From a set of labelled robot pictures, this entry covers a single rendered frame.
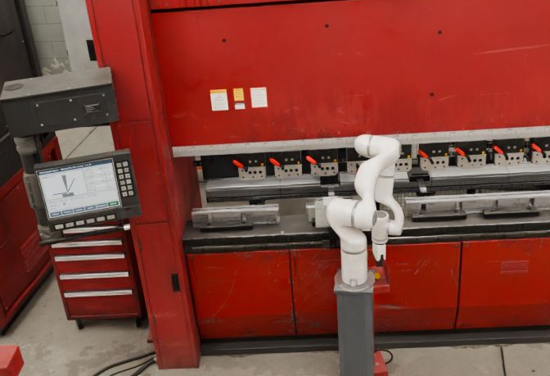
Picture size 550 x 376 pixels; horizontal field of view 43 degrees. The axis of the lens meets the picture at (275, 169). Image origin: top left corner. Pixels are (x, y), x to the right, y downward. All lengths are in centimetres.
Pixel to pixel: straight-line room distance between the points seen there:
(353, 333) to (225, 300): 105
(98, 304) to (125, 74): 179
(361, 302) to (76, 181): 147
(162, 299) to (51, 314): 124
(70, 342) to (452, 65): 297
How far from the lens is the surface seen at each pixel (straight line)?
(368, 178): 324
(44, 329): 511
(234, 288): 422
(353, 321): 345
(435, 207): 411
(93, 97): 336
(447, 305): 436
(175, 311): 423
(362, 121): 379
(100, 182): 351
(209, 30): 363
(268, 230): 403
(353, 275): 331
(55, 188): 352
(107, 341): 486
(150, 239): 396
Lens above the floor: 303
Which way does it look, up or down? 27 degrees down
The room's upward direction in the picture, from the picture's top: 5 degrees counter-clockwise
